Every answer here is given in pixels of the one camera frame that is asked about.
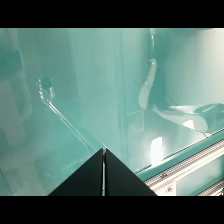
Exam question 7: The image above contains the silver frame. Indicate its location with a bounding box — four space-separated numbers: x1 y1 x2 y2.
143 139 224 197

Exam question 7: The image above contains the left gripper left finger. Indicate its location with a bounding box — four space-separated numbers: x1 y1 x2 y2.
48 148 104 197

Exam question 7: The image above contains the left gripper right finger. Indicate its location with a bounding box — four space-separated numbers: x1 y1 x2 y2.
105 148 158 197

